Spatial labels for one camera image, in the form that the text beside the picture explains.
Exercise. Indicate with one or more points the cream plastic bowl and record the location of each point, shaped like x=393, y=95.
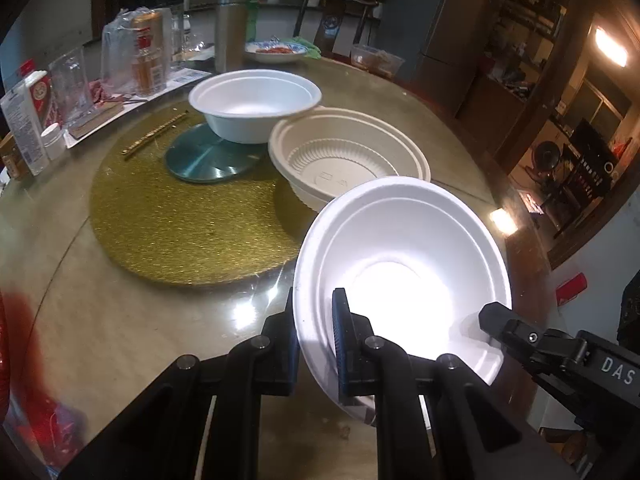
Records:
x=328, y=151

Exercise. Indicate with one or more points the gold patterned stick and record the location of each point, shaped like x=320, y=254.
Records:
x=151, y=135

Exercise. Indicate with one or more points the red flower plate with sticker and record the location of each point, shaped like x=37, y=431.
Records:
x=16, y=323

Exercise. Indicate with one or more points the gold glitter placemat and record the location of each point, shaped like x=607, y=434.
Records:
x=178, y=233

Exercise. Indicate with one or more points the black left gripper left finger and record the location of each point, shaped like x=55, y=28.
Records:
x=264, y=365

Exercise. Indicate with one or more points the bagged liquor bottle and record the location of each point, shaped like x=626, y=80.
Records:
x=135, y=54

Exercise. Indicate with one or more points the steel thermos flask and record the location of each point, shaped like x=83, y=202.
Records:
x=230, y=34

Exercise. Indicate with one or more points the clear glass mug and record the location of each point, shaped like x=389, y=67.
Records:
x=71, y=88

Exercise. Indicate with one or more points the peanut butter jar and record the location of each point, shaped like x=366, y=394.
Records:
x=12, y=158

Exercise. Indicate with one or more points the white foam bowl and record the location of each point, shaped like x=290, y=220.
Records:
x=243, y=106
x=414, y=260

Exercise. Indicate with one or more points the round steel lid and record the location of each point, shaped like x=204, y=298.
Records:
x=199, y=156

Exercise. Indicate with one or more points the blue patterned food dish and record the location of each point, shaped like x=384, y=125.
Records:
x=274, y=52

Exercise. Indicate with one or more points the clear plastic food container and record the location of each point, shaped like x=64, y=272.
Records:
x=375, y=61

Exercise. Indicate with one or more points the small white jar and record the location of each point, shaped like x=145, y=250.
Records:
x=53, y=141

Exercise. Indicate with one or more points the dark wooden chair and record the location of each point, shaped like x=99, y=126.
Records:
x=332, y=17

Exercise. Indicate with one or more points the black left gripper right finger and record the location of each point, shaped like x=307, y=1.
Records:
x=370, y=365

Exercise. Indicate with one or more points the book on paper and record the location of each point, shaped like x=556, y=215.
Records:
x=99, y=116

